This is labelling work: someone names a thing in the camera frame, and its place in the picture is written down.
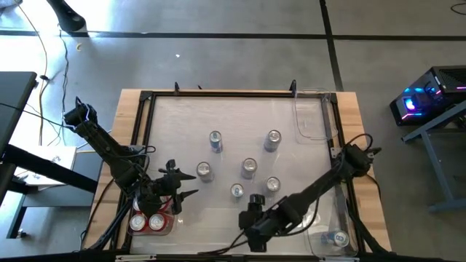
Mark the black flat desk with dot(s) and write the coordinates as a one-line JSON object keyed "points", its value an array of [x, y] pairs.
{"points": [[14, 102]]}

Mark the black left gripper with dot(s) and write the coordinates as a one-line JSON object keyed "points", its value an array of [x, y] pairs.
{"points": [[171, 185]]}

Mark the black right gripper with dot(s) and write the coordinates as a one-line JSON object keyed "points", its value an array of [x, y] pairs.
{"points": [[260, 229]]}

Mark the black rig beam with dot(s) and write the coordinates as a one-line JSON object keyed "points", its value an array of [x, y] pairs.
{"points": [[73, 259]]}

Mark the black RGB computer case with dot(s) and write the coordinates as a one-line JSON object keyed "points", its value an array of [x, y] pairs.
{"points": [[442, 83]]}

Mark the grey metal stand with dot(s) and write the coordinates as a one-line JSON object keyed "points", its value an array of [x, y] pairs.
{"points": [[431, 156]]}

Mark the small yellow floor scrap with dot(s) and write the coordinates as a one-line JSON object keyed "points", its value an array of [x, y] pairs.
{"points": [[78, 46]]}

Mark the white cardboard box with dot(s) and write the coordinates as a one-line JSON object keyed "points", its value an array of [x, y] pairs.
{"points": [[58, 156]]}

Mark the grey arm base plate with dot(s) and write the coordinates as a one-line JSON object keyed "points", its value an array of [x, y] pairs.
{"points": [[137, 148], [335, 152]]}

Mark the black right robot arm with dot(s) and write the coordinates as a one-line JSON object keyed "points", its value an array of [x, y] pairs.
{"points": [[313, 189]]}

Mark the white blue Spindrift can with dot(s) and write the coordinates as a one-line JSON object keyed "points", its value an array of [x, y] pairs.
{"points": [[204, 169], [273, 137], [249, 165], [273, 183]]}

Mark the blue silver Red Bull can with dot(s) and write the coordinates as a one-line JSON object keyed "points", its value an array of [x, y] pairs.
{"points": [[216, 137], [340, 239], [237, 190]]}

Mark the black tapered stand leg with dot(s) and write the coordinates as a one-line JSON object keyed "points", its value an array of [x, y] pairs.
{"points": [[67, 16]]}

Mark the clear plastic bin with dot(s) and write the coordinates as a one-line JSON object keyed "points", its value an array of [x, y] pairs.
{"points": [[309, 116], [177, 223], [313, 244]]}

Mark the silver bracket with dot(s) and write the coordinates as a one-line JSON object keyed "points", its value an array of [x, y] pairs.
{"points": [[134, 258], [340, 259]]}

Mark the black frame clamp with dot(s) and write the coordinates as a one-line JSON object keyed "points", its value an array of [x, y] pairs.
{"points": [[293, 86], [176, 87]]}

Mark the black table frame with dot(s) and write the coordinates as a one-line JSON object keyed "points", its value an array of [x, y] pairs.
{"points": [[218, 94]]}

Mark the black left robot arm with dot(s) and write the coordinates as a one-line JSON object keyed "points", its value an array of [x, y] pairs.
{"points": [[109, 153]]}

